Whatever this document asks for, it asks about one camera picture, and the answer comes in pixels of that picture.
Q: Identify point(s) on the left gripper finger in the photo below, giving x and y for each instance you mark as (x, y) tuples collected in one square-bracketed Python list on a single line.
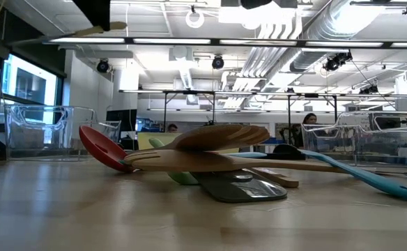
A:
[(97, 14)]

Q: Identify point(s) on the teal silicone spatula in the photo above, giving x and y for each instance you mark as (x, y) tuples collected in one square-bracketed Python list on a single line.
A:
[(249, 154)]

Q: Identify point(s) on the wooden salad fork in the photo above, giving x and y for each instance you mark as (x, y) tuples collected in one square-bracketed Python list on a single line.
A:
[(189, 161)]

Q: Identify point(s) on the green silicone spatula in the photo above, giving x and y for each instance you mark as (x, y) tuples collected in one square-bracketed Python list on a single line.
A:
[(184, 178)]

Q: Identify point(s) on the sky blue silicone spatula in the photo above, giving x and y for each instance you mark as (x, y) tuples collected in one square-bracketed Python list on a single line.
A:
[(381, 181)]

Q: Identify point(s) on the overhead LED light bar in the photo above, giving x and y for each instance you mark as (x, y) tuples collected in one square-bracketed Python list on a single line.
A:
[(92, 40)]

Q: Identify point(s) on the person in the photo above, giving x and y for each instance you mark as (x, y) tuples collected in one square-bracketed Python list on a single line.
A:
[(172, 128), (309, 119)]

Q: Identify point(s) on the yellow plastic bin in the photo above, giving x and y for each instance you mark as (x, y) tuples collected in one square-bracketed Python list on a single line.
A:
[(144, 139)]

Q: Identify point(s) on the blue background crate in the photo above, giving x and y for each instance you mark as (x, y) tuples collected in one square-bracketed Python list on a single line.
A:
[(269, 140)]

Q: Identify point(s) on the clear plastic bin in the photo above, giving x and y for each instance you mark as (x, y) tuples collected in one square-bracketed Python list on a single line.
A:
[(32, 139), (364, 139)]

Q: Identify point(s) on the black ceiling camera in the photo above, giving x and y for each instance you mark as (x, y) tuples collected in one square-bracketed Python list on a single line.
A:
[(369, 90), (218, 62), (332, 63), (103, 66)]

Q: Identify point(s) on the silver spiral air duct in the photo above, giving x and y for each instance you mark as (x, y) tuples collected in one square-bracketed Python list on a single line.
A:
[(329, 28)]

